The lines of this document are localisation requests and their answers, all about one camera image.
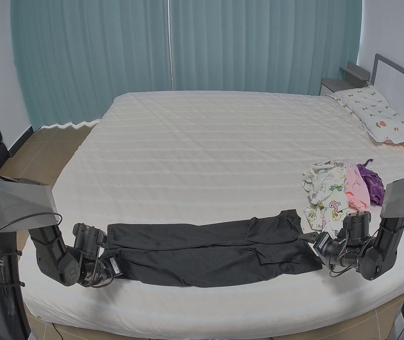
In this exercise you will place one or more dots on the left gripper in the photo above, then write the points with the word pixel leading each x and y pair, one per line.
pixel 109 271

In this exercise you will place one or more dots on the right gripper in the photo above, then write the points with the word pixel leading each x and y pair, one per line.
pixel 327 250

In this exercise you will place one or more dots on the black T-shirt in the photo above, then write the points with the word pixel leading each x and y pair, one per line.
pixel 205 253

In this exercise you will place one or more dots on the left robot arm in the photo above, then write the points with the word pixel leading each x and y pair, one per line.
pixel 17 204

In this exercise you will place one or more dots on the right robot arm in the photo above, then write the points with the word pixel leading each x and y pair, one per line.
pixel 403 197

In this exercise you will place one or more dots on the bed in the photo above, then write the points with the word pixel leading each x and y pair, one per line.
pixel 205 136

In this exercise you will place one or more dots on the white printed garment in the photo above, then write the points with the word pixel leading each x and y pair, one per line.
pixel 326 189

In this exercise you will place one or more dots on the pink garment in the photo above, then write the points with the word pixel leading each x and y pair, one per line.
pixel 356 189

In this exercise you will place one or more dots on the purple garment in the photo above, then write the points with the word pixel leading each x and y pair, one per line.
pixel 373 188

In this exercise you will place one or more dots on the white printed pillow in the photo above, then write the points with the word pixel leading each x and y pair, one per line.
pixel 375 113

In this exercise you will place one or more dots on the grey bedside table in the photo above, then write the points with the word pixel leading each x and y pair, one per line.
pixel 336 83

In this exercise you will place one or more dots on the blue-green curtain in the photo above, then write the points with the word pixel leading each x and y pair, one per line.
pixel 92 48
pixel 258 30

